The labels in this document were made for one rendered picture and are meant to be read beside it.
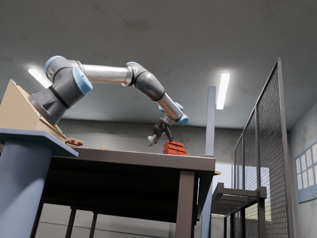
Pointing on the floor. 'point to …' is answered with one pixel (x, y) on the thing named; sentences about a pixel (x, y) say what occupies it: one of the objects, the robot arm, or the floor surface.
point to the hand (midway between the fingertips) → (152, 145)
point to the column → (24, 176)
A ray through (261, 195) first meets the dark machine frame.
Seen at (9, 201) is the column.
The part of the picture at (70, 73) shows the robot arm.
